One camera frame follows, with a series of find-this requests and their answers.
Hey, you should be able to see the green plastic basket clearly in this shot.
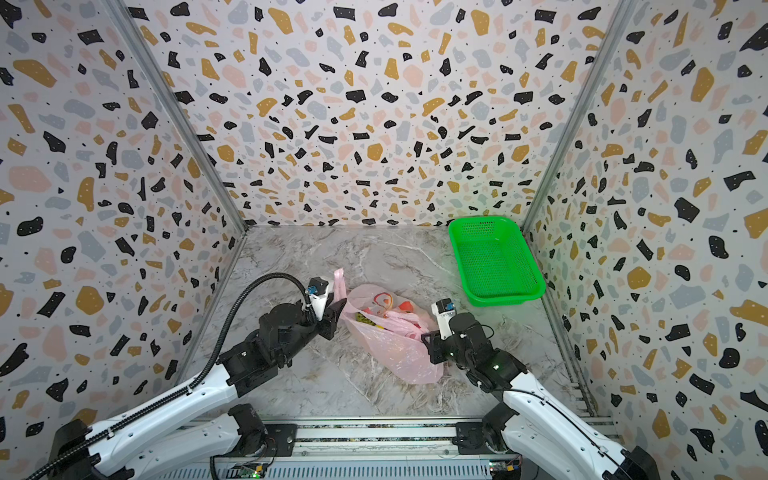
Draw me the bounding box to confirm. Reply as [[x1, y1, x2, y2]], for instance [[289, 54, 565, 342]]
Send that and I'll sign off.
[[448, 216, 546, 307]]

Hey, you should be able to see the pink plastic bag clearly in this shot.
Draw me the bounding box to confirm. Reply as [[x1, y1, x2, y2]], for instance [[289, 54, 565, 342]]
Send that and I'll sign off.
[[334, 269, 444, 385]]

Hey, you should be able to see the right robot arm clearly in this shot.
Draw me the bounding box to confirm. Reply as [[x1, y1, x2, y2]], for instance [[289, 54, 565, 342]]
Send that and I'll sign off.
[[421, 300, 660, 479]]

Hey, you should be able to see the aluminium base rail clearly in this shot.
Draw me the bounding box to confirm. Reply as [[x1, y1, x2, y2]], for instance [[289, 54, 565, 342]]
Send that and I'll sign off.
[[116, 416, 631, 480]]

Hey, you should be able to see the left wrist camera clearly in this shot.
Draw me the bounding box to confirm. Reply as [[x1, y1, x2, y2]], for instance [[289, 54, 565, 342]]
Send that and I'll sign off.
[[307, 277, 332, 321]]

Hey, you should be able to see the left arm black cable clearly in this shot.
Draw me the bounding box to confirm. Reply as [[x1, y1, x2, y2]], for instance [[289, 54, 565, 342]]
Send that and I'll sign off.
[[23, 271, 313, 480]]

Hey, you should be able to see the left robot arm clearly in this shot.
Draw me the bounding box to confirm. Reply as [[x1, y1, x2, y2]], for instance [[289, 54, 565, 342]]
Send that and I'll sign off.
[[44, 300, 346, 479]]

